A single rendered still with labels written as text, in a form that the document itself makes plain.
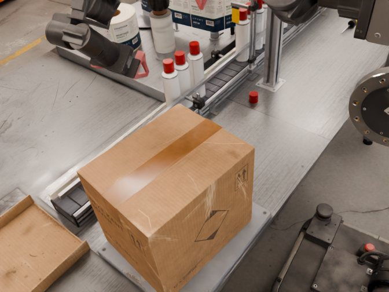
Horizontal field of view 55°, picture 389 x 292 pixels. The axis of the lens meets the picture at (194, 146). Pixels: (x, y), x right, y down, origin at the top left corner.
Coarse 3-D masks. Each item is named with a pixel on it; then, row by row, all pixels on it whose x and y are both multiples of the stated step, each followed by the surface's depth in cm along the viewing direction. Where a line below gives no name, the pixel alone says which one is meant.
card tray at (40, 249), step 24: (0, 216) 104; (24, 216) 108; (48, 216) 107; (0, 240) 102; (24, 240) 102; (48, 240) 101; (72, 240) 101; (0, 264) 97; (24, 264) 97; (48, 264) 96; (72, 264) 96; (0, 288) 92; (24, 288) 92
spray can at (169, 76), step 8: (168, 64) 113; (168, 72) 115; (176, 72) 117; (168, 80) 116; (176, 80) 117; (168, 88) 118; (176, 88) 119; (168, 96) 121; (176, 96) 121; (168, 104) 123
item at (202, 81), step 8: (264, 32) 147; (256, 40) 144; (232, 56) 136; (224, 64) 133; (216, 72) 131; (208, 80) 129; (192, 88) 124; (184, 96) 121; (176, 104) 119; (160, 112) 116; (152, 120) 114; (72, 184) 98; (64, 192) 96
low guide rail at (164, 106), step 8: (224, 56) 145; (216, 64) 142; (208, 72) 140; (152, 112) 124; (144, 120) 122; (136, 128) 119; (128, 136) 118; (112, 144) 114; (72, 176) 106; (64, 184) 104; (56, 192) 103
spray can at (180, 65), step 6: (174, 54) 117; (180, 54) 116; (180, 60) 117; (174, 66) 119; (180, 66) 118; (186, 66) 119; (180, 72) 119; (186, 72) 120; (180, 78) 120; (186, 78) 121; (180, 84) 122; (186, 84) 122; (180, 90) 124; (186, 90) 124; (186, 102) 127
